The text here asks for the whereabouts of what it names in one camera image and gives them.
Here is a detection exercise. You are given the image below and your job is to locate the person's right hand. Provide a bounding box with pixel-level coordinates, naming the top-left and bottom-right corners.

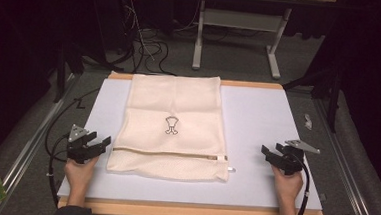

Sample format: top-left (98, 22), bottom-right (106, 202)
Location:
top-left (269, 165), bottom-right (305, 202)

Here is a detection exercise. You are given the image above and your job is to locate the cream mesh laundry bag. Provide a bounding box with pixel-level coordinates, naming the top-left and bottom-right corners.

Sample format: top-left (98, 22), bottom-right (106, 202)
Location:
top-left (105, 70), bottom-right (242, 184)

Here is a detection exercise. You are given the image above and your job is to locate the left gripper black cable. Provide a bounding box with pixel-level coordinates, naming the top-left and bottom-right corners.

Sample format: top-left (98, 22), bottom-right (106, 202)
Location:
top-left (44, 132), bottom-right (72, 209)

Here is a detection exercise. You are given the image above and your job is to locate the long black floor cable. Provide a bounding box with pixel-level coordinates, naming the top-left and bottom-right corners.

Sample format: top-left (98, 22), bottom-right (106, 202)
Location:
top-left (43, 84), bottom-right (103, 166)

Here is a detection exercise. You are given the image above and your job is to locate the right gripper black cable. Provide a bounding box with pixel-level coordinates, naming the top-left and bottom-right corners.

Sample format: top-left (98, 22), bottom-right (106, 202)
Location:
top-left (290, 153), bottom-right (313, 215)

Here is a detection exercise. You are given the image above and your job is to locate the black stand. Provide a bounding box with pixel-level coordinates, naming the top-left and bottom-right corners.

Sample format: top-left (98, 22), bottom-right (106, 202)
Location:
top-left (279, 64), bottom-right (345, 135)
top-left (51, 40), bottom-right (87, 106)

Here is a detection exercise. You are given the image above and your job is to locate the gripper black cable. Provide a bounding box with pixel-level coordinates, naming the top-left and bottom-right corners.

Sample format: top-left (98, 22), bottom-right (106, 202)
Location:
top-left (290, 153), bottom-right (313, 215)
top-left (44, 132), bottom-right (72, 209)

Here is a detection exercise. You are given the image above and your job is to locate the person's left hand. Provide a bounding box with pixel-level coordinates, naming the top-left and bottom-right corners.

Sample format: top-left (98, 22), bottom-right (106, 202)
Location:
top-left (62, 154), bottom-right (100, 192)

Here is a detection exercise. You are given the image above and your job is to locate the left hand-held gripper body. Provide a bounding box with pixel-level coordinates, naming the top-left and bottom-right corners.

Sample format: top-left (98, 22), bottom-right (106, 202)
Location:
top-left (66, 123), bottom-right (95, 166)

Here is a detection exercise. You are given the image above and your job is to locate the white board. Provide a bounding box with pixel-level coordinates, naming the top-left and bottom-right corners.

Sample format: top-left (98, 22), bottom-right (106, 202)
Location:
top-left (57, 75), bottom-right (330, 214)

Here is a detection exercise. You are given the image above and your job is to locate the grey desk frame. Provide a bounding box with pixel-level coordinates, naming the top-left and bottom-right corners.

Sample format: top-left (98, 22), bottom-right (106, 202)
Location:
top-left (190, 0), bottom-right (338, 84)

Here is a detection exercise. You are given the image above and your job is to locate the wooden table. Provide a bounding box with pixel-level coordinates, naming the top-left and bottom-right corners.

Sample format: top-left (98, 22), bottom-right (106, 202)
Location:
top-left (56, 69), bottom-right (333, 215)

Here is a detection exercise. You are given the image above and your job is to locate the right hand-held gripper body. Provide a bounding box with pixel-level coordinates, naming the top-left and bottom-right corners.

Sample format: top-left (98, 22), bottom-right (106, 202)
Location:
top-left (276, 138), bottom-right (322, 178)

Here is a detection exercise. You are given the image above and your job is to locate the tangle of floor cables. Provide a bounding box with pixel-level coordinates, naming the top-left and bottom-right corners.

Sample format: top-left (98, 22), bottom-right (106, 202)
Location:
top-left (108, 0), bottom-right (201, 79)

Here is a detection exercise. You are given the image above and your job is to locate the small white scrap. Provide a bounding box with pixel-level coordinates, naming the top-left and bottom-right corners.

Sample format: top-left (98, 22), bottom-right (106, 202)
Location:
top-left (302, 112), bottom-right (314, 131)

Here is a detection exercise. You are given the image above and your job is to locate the metal floor rail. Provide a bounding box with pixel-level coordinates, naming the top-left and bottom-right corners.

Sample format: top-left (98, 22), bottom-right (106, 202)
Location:
top-left (280, 87), bottom-right (381, 215)
top-left (0, 69), bottom-right (81, 215)

